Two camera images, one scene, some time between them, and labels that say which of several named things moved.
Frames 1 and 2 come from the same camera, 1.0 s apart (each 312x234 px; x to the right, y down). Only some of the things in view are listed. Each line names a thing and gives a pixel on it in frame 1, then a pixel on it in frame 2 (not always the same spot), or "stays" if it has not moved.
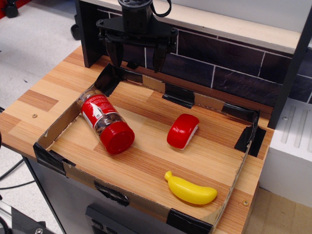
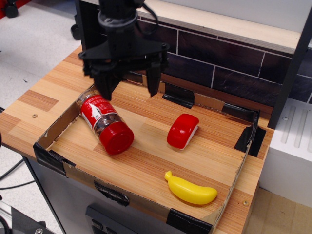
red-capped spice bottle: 100,112 stays
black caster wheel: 75,29 stays
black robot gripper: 136,26 → 123,52
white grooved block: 288,172 stays
